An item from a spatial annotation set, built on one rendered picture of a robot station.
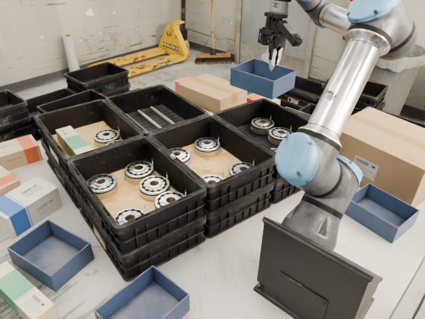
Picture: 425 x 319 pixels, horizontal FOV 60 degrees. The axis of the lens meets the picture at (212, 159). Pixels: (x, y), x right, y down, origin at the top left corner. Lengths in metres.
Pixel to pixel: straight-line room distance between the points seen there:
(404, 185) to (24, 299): 1.28
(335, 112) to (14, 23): 3.82
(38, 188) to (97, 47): 3.55
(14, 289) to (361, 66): 1.08
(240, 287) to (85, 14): 4.00
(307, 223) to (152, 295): 0.49
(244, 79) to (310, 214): 0.63
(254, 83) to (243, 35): 3.45
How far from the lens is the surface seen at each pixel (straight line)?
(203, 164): 1.40
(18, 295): 1.18
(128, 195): 1.27
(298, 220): 0.99
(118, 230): 1.02
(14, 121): 2.70
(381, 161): 1.53
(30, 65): 4.53
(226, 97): 1.86
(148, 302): 1.13
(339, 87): 0.96
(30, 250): 1.36
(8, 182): 1.57
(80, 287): 1.21
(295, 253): 0.96
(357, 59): 0.99
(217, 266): 1.21
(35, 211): 1.43
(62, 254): 1.32
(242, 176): 1.19
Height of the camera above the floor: 1.62
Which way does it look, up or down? 34 degrees down
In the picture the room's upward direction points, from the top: 1 degrees clockwise
